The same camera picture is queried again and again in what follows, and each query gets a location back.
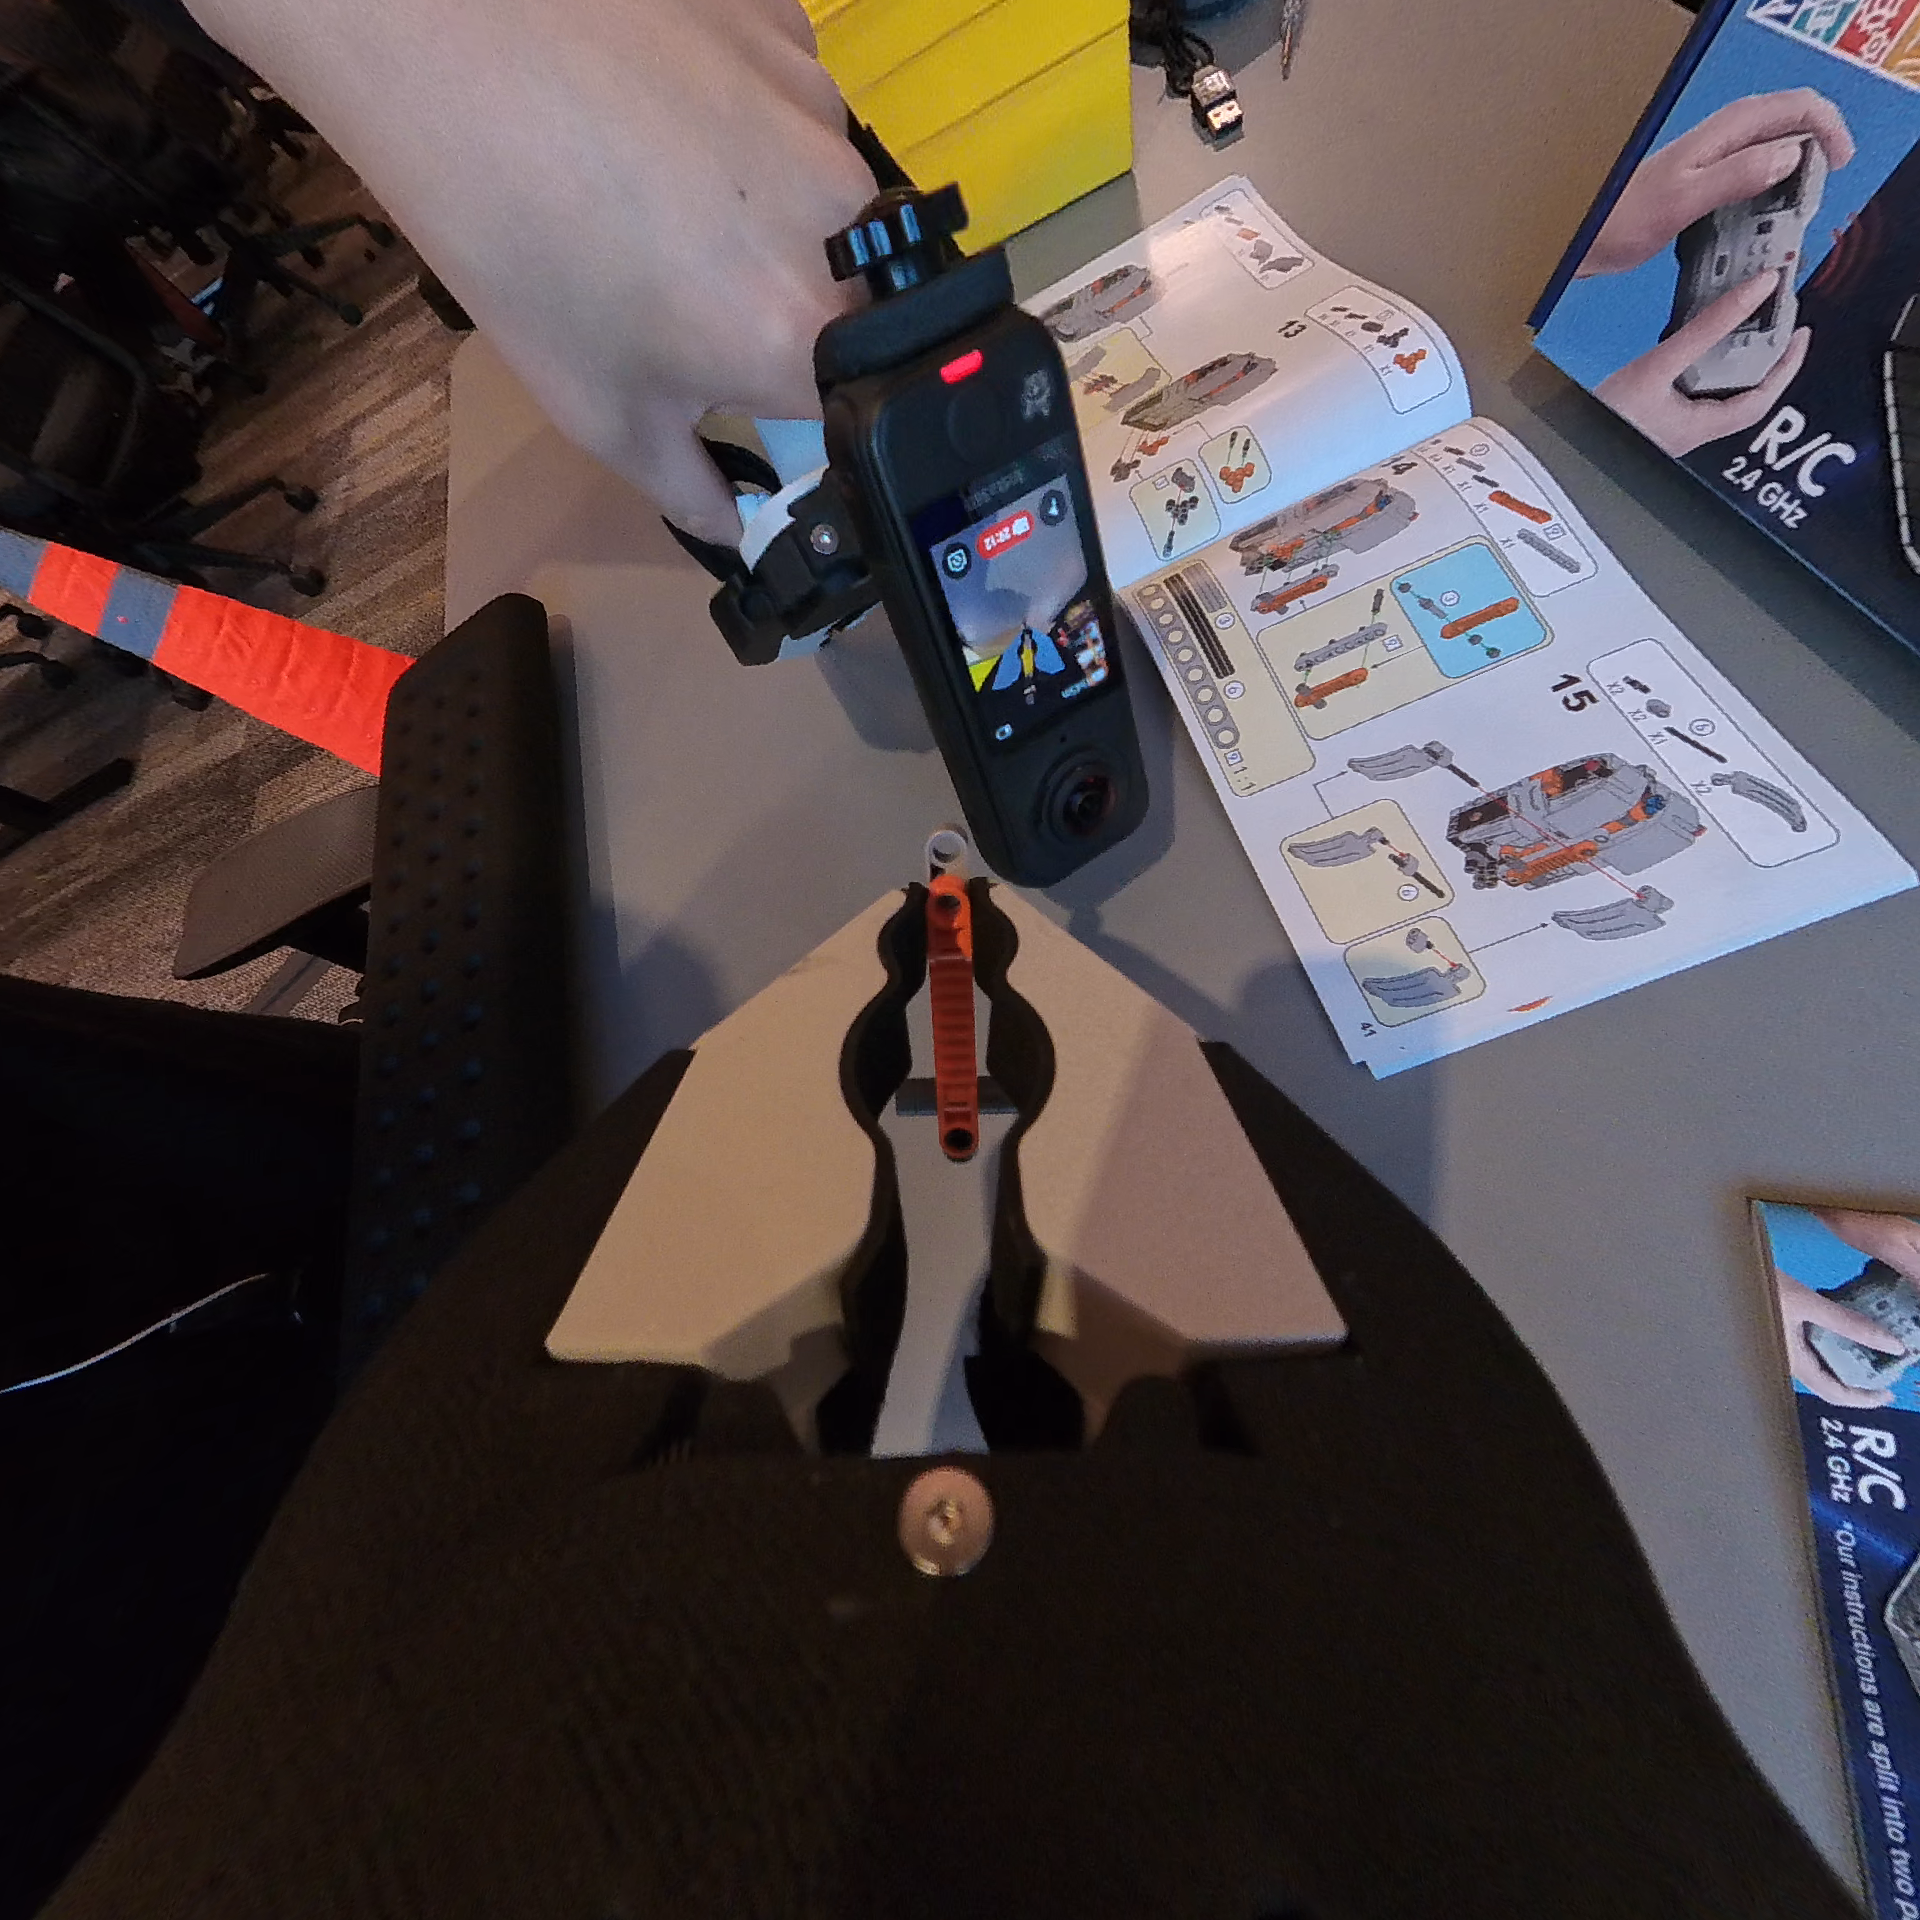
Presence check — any blue toy box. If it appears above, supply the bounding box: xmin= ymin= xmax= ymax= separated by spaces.
xmin=1527 ymin=0 xmax=1920 ymax=663

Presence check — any person's left hand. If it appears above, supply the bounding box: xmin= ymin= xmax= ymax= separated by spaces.
xmin=346 ymin=0 xmax=889 ymax=561

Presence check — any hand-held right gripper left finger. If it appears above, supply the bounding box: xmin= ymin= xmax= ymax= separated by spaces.
xmin=543 ymin=883 xmax=922 ymax=1456

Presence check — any thin white cable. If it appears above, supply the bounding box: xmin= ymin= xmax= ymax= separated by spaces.
xmin=0 ymin=1271 xmax=274 ymax=1398

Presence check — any grey flat armrest pad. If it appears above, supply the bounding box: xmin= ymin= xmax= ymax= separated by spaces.
xmin=171 ymin=779 xmax=378 ymax=985

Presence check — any orange grey striped tape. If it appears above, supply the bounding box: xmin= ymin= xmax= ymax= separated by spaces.
xmin=0 ymin=526 xmax=418 ymax=779

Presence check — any open instruction booklet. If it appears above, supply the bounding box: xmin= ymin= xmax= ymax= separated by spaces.
xmin=1026 ymin=177 xmax=1920 ymax=1079

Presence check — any grey desk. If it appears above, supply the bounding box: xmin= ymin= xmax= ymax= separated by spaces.
xmin=441 ymin=0 xmax=1920 ymax=1894

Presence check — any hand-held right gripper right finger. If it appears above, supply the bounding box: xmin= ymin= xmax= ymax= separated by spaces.
xmin=971 ymin=883 xmax=1346 ymax=1456

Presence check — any yellow plastic bin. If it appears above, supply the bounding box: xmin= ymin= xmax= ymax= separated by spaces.
xmin=796 ymin=0 xmax=1133 ymax=257

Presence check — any thin black cable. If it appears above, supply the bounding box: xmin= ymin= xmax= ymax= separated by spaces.
xmin=1125 ymin=0 xmax=1225 ymax=90

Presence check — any black office chair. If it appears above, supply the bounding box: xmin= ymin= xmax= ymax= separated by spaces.
xmin=0 ymin=257 xmax=329 ymax=601
xmin=90 ymin=30 xmax=399 ymax=338

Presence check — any orange toy beam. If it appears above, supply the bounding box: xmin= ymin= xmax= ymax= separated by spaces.
xmin=926 ymin=873 xmax=985 ymax=1164

